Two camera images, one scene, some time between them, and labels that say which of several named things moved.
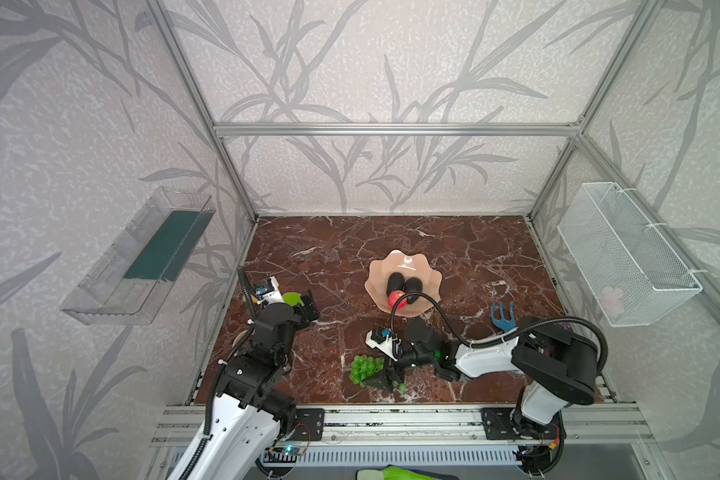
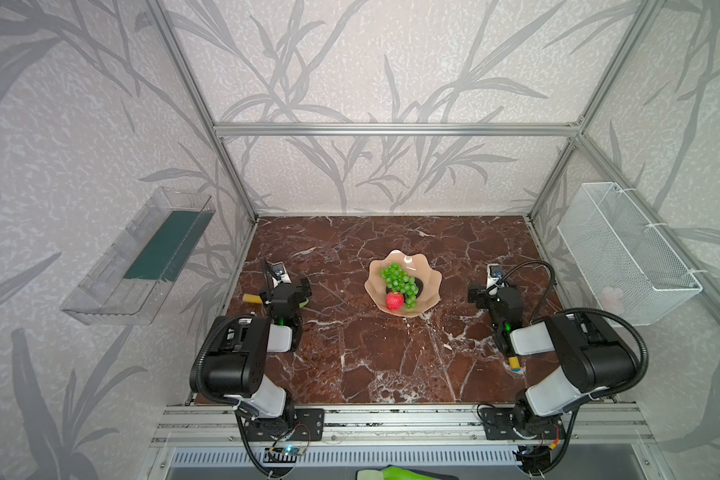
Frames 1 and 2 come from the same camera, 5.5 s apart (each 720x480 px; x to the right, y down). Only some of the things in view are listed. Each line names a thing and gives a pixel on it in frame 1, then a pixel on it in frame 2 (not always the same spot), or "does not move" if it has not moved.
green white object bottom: x=399 y=473 does not move
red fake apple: x=394 y=296 does not move
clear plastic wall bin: x=131 y=277 does not move
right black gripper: x=397 y=360 to x=493 y=295
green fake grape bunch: x=363 y=366 to x=396 y=279
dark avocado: x=413 y=285 does not move
